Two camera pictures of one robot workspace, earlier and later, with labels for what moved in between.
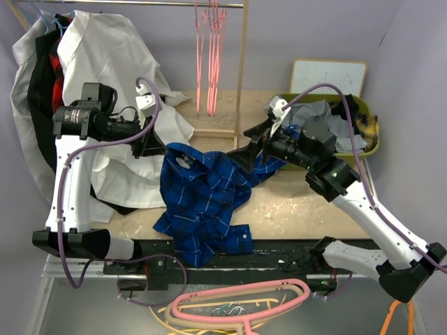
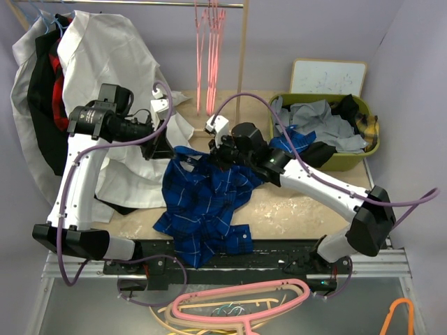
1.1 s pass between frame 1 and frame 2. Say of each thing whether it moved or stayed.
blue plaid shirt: stayed
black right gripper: moved
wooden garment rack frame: stayed
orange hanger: stayed
